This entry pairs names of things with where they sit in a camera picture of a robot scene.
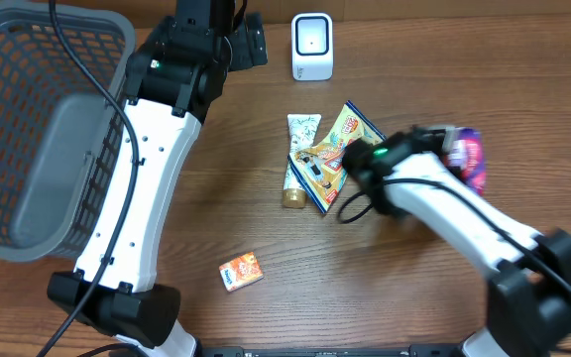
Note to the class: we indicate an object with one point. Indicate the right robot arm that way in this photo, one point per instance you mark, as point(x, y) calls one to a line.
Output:
point(528, 274)

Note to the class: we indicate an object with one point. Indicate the yellow snack bag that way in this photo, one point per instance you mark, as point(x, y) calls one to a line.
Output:
point(318, 169)

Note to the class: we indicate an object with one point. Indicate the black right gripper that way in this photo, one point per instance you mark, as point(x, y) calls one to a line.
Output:
point(449, 166)

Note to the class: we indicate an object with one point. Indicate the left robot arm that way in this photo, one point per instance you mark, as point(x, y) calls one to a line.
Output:
point(171, 81)

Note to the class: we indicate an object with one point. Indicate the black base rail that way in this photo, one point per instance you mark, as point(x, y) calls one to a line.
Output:
point(415, 350)

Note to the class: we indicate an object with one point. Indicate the purple red tissue pack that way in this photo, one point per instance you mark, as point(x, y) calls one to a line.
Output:
point(466, 158)

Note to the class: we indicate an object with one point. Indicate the small orange box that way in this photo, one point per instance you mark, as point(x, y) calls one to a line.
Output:
point(240, 272)

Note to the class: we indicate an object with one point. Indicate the white barcode scanner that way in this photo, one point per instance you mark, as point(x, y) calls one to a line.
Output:
point(312, 54)

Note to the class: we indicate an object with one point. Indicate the grey plastic shopping basket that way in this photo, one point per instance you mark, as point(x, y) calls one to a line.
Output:
point(60, 70)

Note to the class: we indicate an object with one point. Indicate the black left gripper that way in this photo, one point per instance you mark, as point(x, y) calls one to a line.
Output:
point(248, 42)

